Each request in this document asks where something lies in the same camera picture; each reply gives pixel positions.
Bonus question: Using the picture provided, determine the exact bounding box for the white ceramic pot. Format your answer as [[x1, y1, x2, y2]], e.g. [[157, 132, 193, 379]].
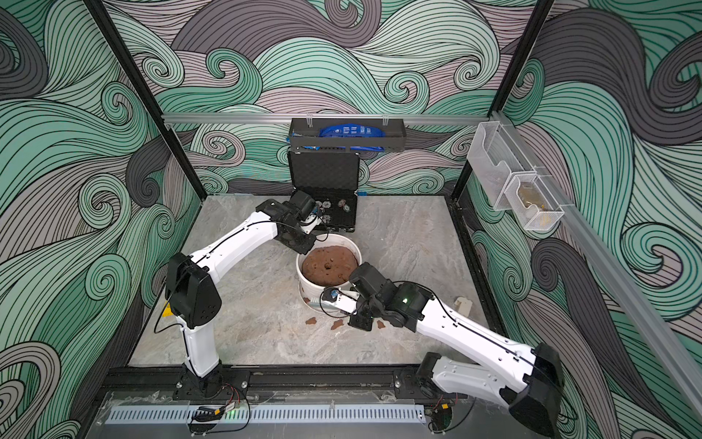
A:
[[296, 234, 363, 311]]

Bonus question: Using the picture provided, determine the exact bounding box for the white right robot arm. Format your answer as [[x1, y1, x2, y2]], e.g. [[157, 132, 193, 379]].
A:
[[325, 263, 565, 438]]

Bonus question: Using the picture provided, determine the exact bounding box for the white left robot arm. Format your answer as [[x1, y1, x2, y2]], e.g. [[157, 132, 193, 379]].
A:
[[165, 191, 321, 380]]

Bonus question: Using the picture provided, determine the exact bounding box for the brown mud filling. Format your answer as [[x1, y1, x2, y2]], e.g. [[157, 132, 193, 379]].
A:
[[302, 246, 358, 287]]

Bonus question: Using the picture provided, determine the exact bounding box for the black poker chip case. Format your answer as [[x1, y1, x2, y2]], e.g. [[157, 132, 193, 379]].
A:
[[288, 152, 360, 232]]

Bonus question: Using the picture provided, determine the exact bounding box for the blue object on shelf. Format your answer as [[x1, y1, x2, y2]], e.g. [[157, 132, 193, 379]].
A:
[[318, 124, 385, 138]]

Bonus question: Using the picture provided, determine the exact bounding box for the aluminium wall rail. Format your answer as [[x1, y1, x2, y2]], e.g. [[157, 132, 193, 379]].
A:
[[162, 112, 489, 126]]

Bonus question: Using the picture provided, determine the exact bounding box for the white slotted cable duct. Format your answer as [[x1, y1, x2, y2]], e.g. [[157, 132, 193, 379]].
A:
[[105, 404, 426, 424]]

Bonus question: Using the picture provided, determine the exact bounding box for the black wall shelf tray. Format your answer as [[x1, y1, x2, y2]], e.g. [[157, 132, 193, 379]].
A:
[[287, 117, 407, 153]]

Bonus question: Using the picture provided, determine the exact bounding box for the clear plastic wall bin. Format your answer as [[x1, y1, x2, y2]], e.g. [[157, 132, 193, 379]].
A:
[[467, 121, 564, 232]]

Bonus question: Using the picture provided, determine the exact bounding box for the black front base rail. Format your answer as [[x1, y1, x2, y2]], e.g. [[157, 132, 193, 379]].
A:
[[101, 364, 468, 402]]

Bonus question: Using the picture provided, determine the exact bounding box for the black corner frame post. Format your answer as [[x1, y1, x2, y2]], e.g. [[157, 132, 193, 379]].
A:
[[83, 0, 208, 201]]

